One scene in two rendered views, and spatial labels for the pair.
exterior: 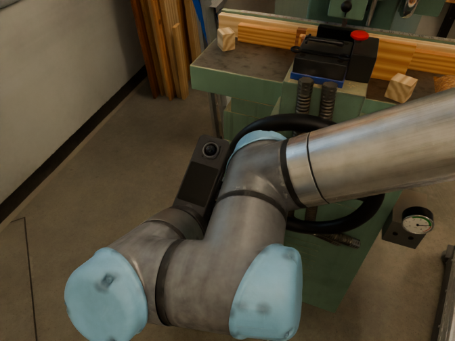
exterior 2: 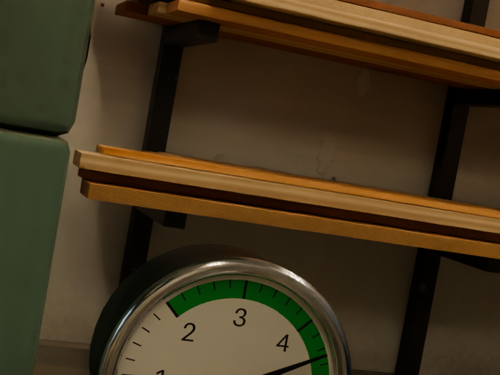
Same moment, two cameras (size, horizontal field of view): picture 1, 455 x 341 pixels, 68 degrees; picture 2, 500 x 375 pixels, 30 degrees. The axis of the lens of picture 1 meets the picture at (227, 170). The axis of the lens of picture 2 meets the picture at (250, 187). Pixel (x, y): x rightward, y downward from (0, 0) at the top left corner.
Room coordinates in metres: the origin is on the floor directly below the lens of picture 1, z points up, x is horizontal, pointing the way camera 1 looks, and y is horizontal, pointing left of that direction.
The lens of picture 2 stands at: (0.26, -0.28, 0.72)
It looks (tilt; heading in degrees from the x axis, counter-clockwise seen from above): 3 degrees down; 323
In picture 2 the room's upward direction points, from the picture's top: 10 degrees clockwise
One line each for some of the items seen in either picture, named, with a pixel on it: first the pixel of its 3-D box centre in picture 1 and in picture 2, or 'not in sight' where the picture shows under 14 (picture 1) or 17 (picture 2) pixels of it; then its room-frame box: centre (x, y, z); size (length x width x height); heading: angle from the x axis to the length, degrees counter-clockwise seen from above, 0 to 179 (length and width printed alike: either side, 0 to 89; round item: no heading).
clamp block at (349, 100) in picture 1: (323, 91); not in sight; (0.56, -0.19, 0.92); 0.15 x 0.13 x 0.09; 69
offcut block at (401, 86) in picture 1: (400, 88); not in sight; (0.57, -0.33, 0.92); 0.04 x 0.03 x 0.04; 47
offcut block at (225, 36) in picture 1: (226, 39); not in sight; (0.78, 0.00, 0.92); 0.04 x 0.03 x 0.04; 22
